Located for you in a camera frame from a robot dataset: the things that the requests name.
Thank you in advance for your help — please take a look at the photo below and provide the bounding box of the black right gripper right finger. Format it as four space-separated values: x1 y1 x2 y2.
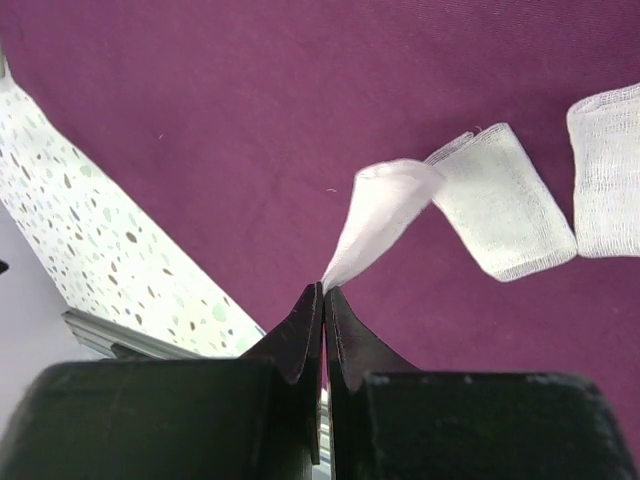
324 289 639 479

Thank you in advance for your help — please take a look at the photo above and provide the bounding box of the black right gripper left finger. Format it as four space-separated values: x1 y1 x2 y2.
1 284 321 479

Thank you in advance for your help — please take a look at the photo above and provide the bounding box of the white gauze pad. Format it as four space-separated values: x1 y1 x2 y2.
426 123 577 282
566 84 639 258
321 159 444 292

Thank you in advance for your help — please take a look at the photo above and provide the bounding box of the purple cloth mat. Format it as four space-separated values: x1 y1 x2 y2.
1 1 639 445

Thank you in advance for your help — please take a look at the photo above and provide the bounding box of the aluminium table edge rail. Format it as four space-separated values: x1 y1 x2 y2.
62 309 202 360

